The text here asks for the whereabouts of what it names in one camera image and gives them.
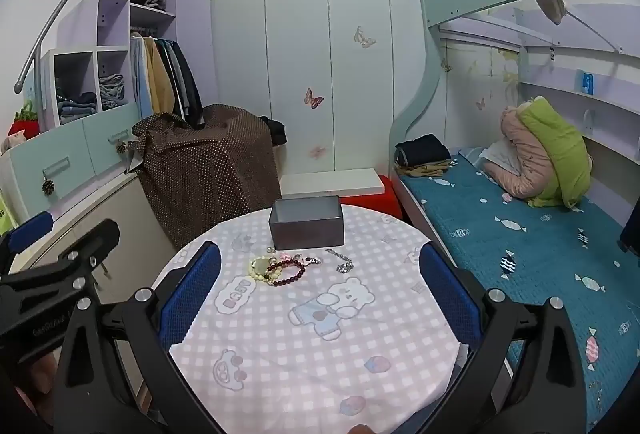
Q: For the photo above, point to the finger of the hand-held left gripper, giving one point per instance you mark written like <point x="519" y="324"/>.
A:
<point x="30" y="230"/>
<point x="95" y="236"/>

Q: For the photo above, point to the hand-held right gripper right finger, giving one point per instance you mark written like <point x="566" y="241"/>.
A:
<point x="450" y="299"/>

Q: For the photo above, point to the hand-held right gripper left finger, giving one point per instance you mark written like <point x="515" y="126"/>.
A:
<point x="192" y="294"/>

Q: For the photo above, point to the pink hair clip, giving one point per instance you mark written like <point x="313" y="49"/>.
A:
<point x="300" y="259"/>

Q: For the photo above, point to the grey rectangular box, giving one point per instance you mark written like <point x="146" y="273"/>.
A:
<point x="307" y="231"/>

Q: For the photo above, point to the person's left hand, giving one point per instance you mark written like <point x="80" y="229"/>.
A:
<point x="44" y="371"/>

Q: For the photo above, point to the person's right hand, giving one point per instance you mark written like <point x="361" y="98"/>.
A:
<point x="360" y="430"/>

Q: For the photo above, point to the beige cabinet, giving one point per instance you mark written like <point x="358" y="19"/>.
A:
<point x="100" y="209"/>

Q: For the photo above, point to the pine cone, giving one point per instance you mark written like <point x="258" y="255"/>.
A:
<point x="121" y="147"/>
<point x="48" y="186"/>

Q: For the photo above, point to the blue patterned bed sheet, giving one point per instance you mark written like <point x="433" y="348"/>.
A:
<point x="500" y="234"/>

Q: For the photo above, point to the pink plush toy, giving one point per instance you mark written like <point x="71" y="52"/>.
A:
<point x="12" y="143"/>

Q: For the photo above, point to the teal drawers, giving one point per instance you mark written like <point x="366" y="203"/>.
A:
<point x="75" y="148"/>

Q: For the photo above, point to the red plush toy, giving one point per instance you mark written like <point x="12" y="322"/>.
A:
<point x="25" y="121"/>

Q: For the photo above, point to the red stool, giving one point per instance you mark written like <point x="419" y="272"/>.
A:
<point x="375" y="204"/>

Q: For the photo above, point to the folded blue jeans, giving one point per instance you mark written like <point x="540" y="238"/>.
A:
<point x="75" y="108"/>

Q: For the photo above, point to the tan folded clothes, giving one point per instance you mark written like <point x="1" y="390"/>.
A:
<point x="425" y="170"/>

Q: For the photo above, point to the brown dotted cloth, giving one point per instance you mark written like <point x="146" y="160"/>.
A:
<point x="210" y="163"/>

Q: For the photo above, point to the folded grey clothes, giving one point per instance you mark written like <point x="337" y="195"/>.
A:
<point x="112" y="91"/>

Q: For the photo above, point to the white folded cloth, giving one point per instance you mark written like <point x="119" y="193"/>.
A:
<point x="497" y="156"/>

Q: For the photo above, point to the dark folded clothes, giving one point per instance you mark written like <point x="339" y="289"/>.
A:
<point x="422" y="148"/>

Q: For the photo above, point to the pink padded jacket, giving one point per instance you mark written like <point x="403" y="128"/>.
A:
<point x="520" y="153"/>

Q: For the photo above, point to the light blue hanging shirt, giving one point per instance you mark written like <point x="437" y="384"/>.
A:
<point x="140" y="78"/>

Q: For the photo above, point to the white board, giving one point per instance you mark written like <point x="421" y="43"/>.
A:
<point x="330" y="181"/>

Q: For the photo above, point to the yellow hanging garment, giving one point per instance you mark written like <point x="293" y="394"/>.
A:
<point x="159" y="73"/>

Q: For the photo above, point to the dark hanging jackets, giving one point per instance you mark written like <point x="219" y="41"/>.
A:
<point x="187" y="83"/>

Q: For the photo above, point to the black garment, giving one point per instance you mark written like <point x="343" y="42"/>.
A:
<point x="275" y="131"/>

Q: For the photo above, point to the faded pink butterfly sticker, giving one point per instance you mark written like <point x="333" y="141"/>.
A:
<point x="318" y="151"/>

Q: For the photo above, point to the green padded jacket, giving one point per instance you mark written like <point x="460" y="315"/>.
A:
<point x="555" y="138"/>

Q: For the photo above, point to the small pale butterfly sticker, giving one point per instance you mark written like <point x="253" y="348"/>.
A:
<point x="479" y="103"/>

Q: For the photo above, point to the purple shelf unit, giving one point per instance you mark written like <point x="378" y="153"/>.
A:
<point x="112" y="21"/>

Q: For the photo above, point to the beige butterfly sticker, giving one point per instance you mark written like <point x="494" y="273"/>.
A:
<point x="365" y="37"/>

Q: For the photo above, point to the white wardrobe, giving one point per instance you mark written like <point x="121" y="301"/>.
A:
<point x="300" y="38"/>

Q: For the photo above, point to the hanging beige cloth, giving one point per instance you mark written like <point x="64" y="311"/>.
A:
<point x="550" y="6"/>

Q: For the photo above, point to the blue wall card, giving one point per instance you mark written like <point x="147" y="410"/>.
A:
<point x="585" y="81"/>

